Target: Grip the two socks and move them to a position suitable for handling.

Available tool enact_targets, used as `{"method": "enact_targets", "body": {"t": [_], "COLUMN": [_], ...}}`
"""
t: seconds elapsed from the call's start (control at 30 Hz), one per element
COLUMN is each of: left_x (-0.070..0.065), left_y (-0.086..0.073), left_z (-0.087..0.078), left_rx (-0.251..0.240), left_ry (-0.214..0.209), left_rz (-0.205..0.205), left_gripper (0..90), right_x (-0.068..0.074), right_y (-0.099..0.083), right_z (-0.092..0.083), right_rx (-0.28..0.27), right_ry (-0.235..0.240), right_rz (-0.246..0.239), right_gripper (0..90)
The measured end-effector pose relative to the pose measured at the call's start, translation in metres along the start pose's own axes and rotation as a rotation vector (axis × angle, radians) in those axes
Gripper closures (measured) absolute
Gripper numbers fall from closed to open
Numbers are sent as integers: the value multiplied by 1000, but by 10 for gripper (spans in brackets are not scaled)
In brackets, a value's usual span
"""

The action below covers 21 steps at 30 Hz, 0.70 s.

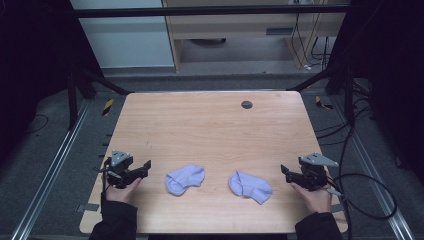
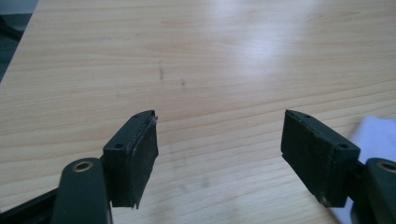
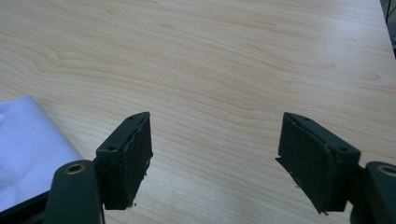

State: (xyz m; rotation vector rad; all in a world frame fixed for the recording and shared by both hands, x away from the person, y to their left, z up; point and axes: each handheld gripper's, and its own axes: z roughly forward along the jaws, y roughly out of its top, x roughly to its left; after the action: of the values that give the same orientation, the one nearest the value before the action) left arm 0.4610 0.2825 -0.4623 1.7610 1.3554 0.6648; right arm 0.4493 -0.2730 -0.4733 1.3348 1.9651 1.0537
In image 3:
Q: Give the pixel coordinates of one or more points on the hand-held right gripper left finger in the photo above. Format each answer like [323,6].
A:
[130,155]

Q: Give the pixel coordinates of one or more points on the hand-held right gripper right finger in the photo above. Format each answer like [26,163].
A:
[311,155]

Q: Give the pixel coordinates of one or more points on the light purple cloth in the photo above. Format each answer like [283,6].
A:
[28,146]

